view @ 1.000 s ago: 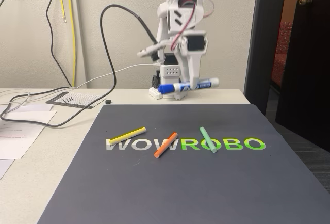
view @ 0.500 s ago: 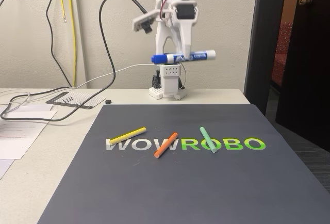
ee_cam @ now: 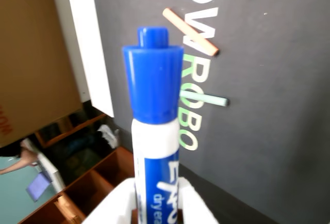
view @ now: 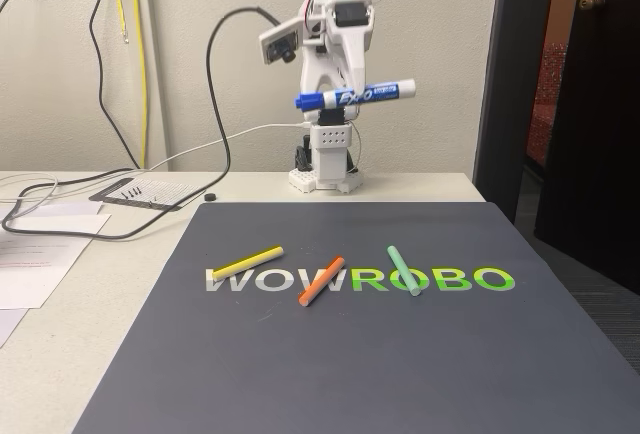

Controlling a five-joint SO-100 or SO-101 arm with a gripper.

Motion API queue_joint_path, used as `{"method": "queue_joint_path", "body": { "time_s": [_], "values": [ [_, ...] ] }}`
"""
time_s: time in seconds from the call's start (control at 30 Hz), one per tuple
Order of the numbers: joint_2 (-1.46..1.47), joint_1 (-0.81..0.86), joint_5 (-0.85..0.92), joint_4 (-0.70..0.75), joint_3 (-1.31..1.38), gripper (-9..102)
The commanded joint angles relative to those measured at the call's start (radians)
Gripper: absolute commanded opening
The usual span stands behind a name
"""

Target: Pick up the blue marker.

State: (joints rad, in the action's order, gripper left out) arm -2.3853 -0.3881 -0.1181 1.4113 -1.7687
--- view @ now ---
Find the blue Expo marker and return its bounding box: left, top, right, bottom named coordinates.
left=293, top=78, right=417, bottom=111

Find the black table clamp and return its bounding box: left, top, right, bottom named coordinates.
left=292, top=134, right=314, bottom=171

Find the green chalk stick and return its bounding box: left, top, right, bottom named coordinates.
left=386, top=244, right=423, bottom=298

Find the orange chalk stick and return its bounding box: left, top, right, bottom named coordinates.
left=297, top=255, right=346, bottom=308

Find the grey white screw mat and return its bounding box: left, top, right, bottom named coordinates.
left=88, top=178, right=208, bottom=213

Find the yellow chalk stick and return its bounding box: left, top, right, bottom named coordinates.
left=211, top=246, right=285, bottom=283

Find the dark wooden door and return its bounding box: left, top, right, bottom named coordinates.
left=532, top=0, right=640, bottom=298

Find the grey WOWROBO mat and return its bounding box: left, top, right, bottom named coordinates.
left=72, top=201, right=639, bottom=434

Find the white paper sheet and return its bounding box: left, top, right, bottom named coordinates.
left=0, top=212, right=113, bottom=240
left=0, top=202, right=105, bottom=217

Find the printed text paper sheet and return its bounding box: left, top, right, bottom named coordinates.
left=0, top=234, right=96, bottom=311

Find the pale grey paper sheet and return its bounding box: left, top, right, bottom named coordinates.
left=0, top=307, right=27, bottom=349

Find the white wrist camera board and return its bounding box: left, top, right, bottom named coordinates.
left=258, top=17, right=304, bottom=65

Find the thick black camera cable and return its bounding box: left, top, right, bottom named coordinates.
left=2, top=7, right=281, bottom=243

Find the dark grey door frame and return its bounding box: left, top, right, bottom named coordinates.
left=472, top=0, right=559, bottom=225

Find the white cable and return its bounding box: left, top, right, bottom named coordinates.
left=0, top=122, right=314, bottom=215

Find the long yellow cable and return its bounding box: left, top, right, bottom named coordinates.
left=130, top=0, right=149, bottom=169

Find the thin black wall cable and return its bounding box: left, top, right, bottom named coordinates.
left=88, top=0, right=141, bottom=170

